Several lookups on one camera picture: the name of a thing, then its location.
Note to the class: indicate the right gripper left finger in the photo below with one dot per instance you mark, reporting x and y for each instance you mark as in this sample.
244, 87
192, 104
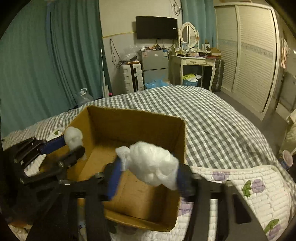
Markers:
102, 187

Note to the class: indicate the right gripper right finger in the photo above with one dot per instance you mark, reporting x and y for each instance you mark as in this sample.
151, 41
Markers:
196, 189

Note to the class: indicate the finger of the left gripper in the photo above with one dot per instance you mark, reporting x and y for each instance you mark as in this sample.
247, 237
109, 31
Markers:
31, 148
62, 164

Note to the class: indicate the small white cotton ball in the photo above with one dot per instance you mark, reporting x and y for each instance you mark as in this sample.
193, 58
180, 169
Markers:
73, 138

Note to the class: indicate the white fluffy cotton wad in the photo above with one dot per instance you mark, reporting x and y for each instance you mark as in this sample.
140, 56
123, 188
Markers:
151, 164

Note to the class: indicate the brown cardboard box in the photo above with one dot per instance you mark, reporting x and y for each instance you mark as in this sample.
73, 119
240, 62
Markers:
135, 203

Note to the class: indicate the grey checkered bed sheet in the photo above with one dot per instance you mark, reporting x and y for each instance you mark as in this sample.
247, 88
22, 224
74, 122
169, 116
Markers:
218, 136

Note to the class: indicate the clear water jug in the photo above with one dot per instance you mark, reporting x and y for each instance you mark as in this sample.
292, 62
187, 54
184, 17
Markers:
83, 97

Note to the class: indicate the white floral quilted blanket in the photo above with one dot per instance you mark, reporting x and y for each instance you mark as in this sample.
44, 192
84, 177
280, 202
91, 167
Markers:
234, 215

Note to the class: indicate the white suitcase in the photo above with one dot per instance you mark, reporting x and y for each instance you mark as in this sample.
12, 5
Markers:
132, 77

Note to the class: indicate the purple drink cup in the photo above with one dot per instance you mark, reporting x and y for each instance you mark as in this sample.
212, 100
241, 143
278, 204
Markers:
286, 159

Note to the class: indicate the teal left curtain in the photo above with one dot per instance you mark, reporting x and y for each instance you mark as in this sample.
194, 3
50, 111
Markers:
49, 52

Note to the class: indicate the teal curtain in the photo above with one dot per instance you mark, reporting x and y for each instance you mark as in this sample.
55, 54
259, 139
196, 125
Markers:
201, 14
49, 52

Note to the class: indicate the blue waste bin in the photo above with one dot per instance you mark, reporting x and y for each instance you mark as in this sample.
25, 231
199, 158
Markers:
191, 80

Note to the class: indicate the blue plastic bag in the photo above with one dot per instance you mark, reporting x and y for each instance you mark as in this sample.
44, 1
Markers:
157, 83

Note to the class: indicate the dark suitcase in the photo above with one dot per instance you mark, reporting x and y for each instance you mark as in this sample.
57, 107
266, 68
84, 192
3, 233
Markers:
218, 77

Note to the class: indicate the grey mini fridge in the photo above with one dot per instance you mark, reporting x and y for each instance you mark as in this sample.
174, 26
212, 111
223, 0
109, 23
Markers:
155, 65

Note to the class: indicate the white vanity desk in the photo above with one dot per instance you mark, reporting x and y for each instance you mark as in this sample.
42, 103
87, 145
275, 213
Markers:
180, 65

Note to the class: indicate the oval vanity mirror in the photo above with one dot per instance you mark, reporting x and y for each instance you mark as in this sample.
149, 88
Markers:
188, 34

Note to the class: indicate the white louvered wardrobe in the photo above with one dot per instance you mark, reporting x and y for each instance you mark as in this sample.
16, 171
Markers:
249, 40

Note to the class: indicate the teal right curtain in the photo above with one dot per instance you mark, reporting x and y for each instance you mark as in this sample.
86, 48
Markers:
201, 14

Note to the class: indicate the black wall television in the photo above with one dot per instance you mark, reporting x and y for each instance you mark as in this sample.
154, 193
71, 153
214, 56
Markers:
156, 27

